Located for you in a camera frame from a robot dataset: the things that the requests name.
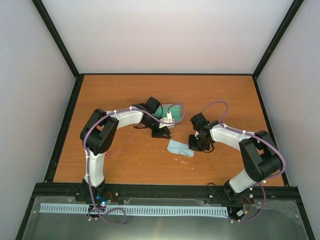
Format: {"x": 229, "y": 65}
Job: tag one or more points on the light blue slotted cable duct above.
{"x": 139, "y": 210}

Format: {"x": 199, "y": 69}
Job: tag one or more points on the black aluminium frame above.
{"x": 50, "y": 189}

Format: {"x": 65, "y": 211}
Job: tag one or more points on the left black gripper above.
{"x": 157, "y": 134}

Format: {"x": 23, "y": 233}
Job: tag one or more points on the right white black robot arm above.
{"x": 261, "y": 159}

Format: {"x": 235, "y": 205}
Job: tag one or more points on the red transparent sunglasses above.
{"x": 110, "y": 154}

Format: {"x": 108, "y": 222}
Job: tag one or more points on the grey felt glasses case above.
{"x": 171, "y": 112}

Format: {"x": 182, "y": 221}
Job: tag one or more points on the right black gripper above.
{"x": 192, "y": 146}

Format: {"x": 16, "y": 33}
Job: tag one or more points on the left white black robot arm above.
{"x": 99, "y": 132}

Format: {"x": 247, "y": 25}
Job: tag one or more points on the light blue cleaning cloth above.
{"x": 179, "y": 148}

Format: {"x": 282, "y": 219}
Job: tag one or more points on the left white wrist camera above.
{"x": 168, "y": 120}

